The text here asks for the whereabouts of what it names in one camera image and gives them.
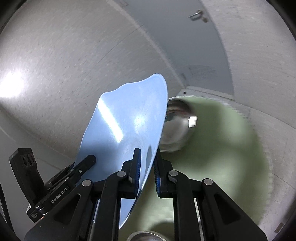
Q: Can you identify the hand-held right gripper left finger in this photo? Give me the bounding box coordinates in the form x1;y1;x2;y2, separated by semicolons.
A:
24;148;142;241

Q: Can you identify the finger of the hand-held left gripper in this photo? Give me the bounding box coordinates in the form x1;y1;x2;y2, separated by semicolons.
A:
70;155;97;180

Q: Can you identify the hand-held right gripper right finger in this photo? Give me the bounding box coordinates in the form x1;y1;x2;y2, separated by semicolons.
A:
153;151;267;241

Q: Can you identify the blue plate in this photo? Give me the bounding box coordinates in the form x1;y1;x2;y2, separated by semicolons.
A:
73;73;168;230

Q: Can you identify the stainless steel bowl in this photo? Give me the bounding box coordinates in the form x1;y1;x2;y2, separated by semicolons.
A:
158;97;198;152

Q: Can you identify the steel cup rim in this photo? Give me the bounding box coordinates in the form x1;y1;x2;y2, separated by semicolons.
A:
127;231;166;241

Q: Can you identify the pale green mat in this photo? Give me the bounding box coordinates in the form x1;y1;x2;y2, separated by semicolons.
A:
119;95;272;241

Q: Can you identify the grey door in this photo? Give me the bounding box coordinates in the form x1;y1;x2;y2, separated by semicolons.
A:
111;0;235;100

